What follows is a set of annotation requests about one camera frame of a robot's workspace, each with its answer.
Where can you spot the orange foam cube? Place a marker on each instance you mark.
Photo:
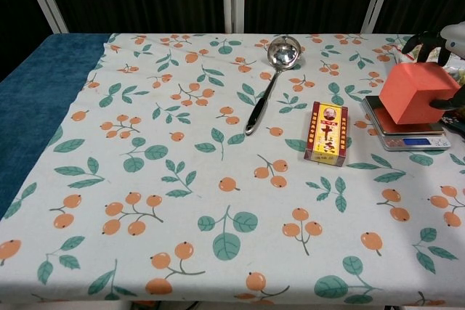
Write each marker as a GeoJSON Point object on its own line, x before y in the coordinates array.
{"type": "Point", "coordinates": [414, 92]}

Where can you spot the red yellow spice box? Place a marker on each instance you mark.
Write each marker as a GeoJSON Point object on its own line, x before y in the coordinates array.
{"type": "Point", "coordinates": [327, 132]}

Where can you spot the blue plush cloth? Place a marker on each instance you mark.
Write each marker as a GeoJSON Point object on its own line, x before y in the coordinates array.
{"type": "Point", "coordinates": [32, 92]}

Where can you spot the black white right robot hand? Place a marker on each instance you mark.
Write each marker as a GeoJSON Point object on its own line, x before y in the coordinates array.
{"type": "Point", "coordinates": [425, 43]}

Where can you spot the dark patterned packet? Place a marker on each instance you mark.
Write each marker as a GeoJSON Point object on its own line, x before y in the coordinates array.
{"type": "Point", "coordinates": [454, 121]}

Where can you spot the silver digital kitchen scale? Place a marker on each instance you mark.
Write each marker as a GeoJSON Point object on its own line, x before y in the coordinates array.
{"type": "Point", "coordinates": [414, 141]}

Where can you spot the green yellow snack packet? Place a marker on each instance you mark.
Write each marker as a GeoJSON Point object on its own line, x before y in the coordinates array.
{"type": "Point", "coordinates": [460, 79]}

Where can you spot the stainless steel ladle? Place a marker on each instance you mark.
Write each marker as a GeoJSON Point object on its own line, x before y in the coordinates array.
{"type": "Point", "coordinates": [281, 54]}

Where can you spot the floral orange fruit tablecloth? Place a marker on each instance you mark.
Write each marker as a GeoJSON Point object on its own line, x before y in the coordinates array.
{"type": "Point", "coordinates": [203, 165]}

